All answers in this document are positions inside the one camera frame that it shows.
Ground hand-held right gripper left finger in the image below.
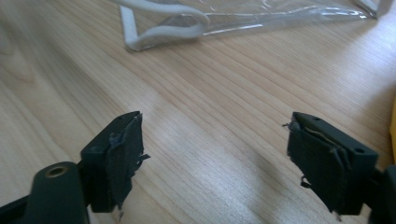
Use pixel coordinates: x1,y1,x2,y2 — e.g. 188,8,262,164
79,110,151,221

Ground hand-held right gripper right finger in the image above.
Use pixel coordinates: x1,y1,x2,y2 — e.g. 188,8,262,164
282,111,380,222

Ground clear plastic bag white handles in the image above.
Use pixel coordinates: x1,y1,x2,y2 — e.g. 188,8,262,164
106,0,395,52

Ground yellow object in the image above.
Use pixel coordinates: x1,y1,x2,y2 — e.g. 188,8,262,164
389,96,396,164

